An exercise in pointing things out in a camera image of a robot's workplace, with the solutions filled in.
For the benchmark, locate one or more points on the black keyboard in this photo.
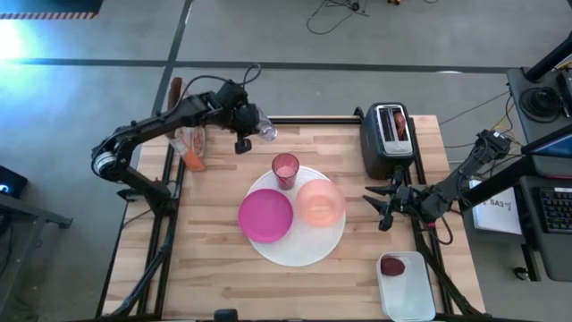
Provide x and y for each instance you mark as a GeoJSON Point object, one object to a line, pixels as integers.
{"type": "Point", "coordinates": [556, 209]}

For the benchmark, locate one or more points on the clear glass tumbler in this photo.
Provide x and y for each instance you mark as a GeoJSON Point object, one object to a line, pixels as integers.
{"type": "Point", "coordinates": [269, 130]}

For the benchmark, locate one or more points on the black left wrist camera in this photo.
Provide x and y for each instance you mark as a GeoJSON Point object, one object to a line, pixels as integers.
{"type": "Point", "coordinates": [243, 146]}

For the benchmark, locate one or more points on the white paper sheet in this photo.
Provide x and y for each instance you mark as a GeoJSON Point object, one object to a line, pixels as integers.
{"type": "Point", "coordinates": [496, 210]}

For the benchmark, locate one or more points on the black box blue light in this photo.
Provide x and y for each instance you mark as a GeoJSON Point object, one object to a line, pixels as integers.
{"type": "Point", "coordinates": [11, 181]}

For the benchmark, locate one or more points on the orange pumpkin cereal box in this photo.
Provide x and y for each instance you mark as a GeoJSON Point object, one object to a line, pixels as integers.
{"type": "Point", "coordinates": [198, 161]}

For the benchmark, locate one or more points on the white plastic bin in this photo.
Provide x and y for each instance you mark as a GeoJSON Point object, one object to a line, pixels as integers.
{"type": "Point", "coordinates": [411, 295]}

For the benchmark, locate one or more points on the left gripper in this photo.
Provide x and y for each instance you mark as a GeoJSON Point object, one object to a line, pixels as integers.
{"type": "Point", "coordinates": [234, 112]}

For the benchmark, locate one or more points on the white round plate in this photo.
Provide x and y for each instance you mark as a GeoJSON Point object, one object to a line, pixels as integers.
{"type": "Point", "coordinates": [304, 246]}

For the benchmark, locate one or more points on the red faceted plastic tumbler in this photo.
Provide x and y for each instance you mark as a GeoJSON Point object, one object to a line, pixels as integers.
{"type": "Point", "coordinates": [286, 172]}

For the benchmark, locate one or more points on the peach plastic bowl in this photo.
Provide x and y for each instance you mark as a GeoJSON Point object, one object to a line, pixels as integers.
{"type": "Point", "coordinates": [321, 203]}

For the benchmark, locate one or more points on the black two-slot toaster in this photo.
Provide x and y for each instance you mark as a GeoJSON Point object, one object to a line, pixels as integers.
{"type": "Point", "coordinates": [380, 156]}

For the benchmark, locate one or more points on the black striped floor mat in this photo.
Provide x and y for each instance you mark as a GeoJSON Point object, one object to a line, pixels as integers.
{"type": "Point", "coordinates": [49, 5]}

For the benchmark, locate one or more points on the grey equipment desk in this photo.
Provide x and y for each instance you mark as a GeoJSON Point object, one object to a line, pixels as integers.
{"type": "Point", "coordinates": [549, 255]}

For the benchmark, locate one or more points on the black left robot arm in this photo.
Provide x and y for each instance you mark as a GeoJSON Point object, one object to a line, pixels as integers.
{"type": "Point", "coordinates": [147, 123]}

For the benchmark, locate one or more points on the black monitor screen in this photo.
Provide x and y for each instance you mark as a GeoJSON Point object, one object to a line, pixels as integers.
{"type": "Point", "coordinates": [552, 149]}

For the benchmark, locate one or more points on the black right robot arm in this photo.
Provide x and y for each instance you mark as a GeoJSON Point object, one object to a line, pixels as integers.
{"type": "Point", "coordinates": [456, 183]}

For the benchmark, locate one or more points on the magenta plastic plate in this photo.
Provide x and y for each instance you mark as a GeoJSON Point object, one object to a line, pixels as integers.
{"type": "Point", "coordinates": [266, 215]}

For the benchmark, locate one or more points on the black gantry post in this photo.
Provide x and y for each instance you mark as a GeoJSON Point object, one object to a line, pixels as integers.
{"type": "Point", "coordinates": [549, 58]}
{"type": "Point", "coordinates": [500, 181]}

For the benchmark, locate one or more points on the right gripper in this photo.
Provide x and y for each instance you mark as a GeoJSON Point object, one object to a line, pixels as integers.
{"type": "Point", "coordinates": [411, 200]}

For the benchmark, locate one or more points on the grey side stand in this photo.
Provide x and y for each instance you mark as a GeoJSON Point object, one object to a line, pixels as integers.
{"type": "Point", "coordinates": [36, 214]}

